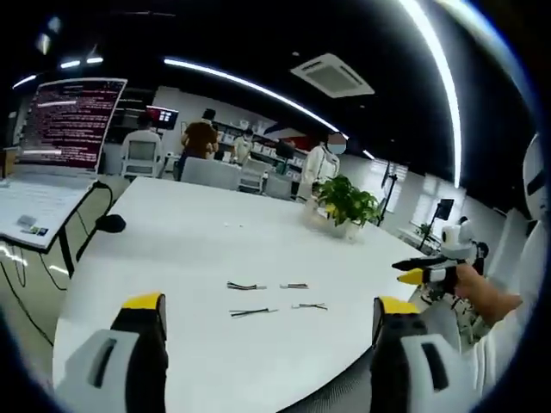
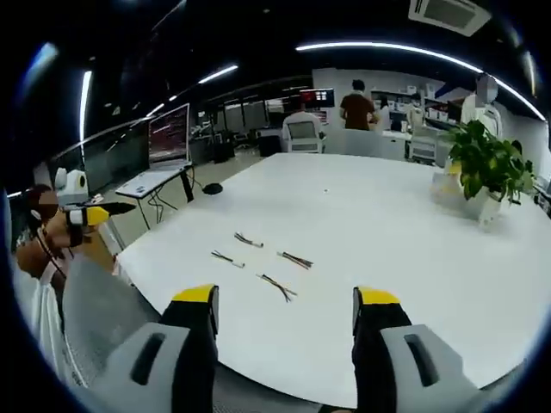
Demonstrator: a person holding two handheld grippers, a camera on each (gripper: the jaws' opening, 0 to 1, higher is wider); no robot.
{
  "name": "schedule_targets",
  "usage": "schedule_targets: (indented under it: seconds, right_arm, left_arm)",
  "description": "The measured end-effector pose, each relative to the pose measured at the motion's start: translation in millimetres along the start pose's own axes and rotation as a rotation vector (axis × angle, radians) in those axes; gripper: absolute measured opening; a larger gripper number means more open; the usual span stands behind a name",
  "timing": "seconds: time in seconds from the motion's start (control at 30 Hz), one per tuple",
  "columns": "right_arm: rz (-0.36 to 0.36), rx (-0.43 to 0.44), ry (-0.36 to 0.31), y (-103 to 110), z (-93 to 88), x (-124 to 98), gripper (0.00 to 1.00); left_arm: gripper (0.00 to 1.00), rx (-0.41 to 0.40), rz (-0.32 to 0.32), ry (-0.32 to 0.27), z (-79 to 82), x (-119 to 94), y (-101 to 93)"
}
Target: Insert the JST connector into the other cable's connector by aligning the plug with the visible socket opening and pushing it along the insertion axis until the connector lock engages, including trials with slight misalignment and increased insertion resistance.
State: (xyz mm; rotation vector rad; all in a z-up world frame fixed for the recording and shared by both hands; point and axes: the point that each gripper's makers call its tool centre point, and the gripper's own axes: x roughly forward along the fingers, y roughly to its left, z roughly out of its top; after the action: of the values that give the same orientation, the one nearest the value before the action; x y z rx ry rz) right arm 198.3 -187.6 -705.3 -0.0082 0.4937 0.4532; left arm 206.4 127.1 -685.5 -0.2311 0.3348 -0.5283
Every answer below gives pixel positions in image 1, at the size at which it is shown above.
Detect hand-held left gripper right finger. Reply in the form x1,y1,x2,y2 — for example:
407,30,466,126
370,295,477,413

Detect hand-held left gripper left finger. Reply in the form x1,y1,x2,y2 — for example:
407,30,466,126
53,292,169,413

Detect JST connector with long wires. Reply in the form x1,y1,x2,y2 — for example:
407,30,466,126
229,307,280,319
226,280,268,292

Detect person's right hand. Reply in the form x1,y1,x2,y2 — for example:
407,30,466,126
454,261,496,311

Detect monitor on floor stand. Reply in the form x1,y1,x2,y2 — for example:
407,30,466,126
430,198,455,242

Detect black tripod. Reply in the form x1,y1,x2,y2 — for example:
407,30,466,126
381,159,400,216

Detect white worn device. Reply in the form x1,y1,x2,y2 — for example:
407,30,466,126
522,133,551,223

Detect potted green plant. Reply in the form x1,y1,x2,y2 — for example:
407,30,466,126
303,174,383,240

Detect person's white shirt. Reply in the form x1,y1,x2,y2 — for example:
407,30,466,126
462,219,551,408

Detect black round object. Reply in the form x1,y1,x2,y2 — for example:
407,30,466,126
95,213,127,234

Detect long curved ceiling light strip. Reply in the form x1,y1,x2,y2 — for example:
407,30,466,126
398,0,465,188

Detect small grey office chair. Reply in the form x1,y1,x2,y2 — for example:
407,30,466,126
238,159,270,194
264,174,294,200

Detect shelves with white boxes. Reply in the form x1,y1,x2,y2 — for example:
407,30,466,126
214,120,312,173

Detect ceiling air conditioner vent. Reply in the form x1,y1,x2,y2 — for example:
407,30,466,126
290,52,375,98

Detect white mesh office chair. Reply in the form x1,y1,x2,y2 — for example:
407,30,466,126
121,139,166,178

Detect wide grey chair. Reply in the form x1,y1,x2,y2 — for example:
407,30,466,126
180,157,242,191

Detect open laptop with text screen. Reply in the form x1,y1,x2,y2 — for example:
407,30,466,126
0,78,129,250

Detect thin ceiling light strip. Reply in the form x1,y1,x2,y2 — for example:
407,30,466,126
163,58,375,161

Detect short ceiling light strip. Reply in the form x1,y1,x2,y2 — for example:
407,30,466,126
59,57,104,70

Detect black floor cable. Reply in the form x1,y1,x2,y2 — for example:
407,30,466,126
0,253,55,348

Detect wall screen with red picture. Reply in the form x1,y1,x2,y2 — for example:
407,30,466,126
145,106,180,131

